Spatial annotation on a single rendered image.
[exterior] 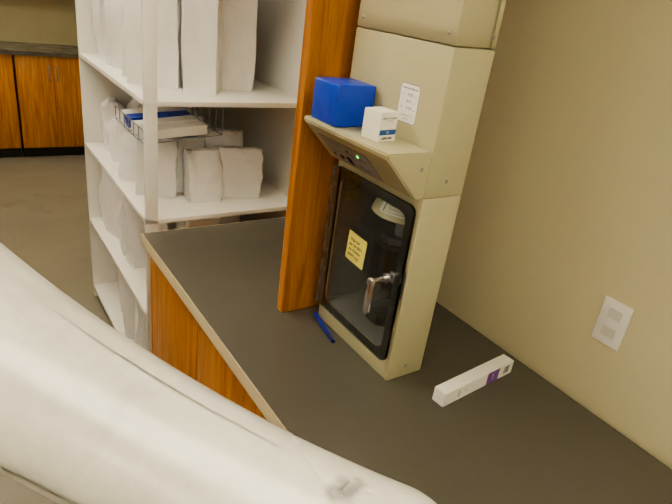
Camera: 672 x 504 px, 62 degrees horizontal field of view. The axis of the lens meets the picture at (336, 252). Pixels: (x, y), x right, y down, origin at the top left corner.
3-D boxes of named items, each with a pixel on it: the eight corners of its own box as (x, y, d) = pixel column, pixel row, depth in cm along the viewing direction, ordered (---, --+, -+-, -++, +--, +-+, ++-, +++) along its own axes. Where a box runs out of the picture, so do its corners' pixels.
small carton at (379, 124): (377, 134, 119) (381, 106, 117) (394, 140, 116) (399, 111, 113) (360, 135, 116) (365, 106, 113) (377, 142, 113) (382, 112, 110)
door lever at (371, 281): (384, 311, 130) (377, 306, 131) (391, 275, 126) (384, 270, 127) (365, 315, 127) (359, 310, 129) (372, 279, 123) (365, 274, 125)
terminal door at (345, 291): (320, 301, 155) (338, 163, 139) (386, 363, 133) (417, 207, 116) (317, 302, 155) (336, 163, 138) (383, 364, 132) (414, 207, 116)
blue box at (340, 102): (346, 116, 132) (351, 77, 129) (370, 127, 125) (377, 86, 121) (310, 116, 127) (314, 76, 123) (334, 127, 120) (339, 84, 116)
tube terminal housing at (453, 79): (385, 299, 172) (436, 35, 140) (459, 357, 148) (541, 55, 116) (317, 315, 158) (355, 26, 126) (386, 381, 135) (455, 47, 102)
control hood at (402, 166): (338, 154, 139) (344, 114, 134) (424, 199, 115) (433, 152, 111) (298, 156, 132) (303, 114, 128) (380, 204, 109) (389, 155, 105)
